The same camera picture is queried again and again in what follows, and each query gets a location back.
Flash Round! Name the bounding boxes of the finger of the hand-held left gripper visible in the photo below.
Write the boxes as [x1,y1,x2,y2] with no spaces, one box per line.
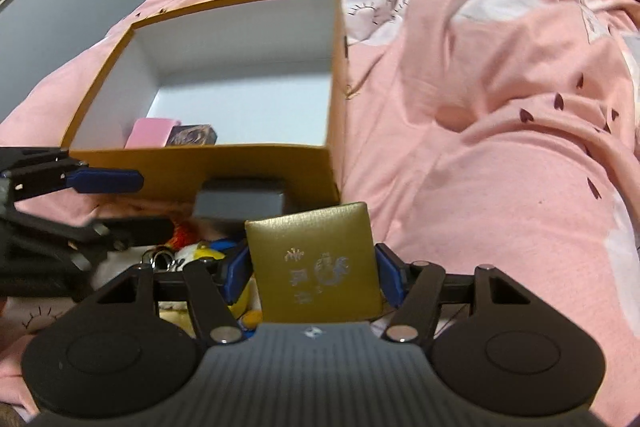
[0,147,145,204]
[60,215,174,258]

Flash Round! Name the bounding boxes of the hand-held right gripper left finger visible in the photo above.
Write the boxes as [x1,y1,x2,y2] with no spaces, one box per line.
[92,239,251,346]

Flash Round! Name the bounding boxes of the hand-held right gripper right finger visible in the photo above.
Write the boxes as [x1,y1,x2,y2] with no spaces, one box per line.
[374,243,533,343]

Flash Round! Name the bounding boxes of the yellow white duck plush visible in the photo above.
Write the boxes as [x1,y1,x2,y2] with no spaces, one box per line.
[169,219,264,334]

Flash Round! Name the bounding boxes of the small pink box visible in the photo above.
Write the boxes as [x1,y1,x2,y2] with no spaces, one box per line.
[124,118,182,150]

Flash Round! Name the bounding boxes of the dark grey box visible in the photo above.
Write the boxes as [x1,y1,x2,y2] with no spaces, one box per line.
[192,178,291,224]

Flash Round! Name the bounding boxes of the gold square gift box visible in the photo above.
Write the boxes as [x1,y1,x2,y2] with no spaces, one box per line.
[244,202,385,324]

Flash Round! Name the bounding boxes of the dark patterned small box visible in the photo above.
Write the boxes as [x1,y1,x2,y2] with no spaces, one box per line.
[167,123,219,148]

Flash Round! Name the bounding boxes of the orange cardboard box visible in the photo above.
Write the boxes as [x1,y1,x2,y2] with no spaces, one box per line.
[61,0,350,208]

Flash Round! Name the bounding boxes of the pink printed blanket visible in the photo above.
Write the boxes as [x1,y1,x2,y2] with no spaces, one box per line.
[0,0,640,427]

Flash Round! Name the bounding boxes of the metal key ring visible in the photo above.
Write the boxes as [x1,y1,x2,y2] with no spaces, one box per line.
[142,247,184,271]

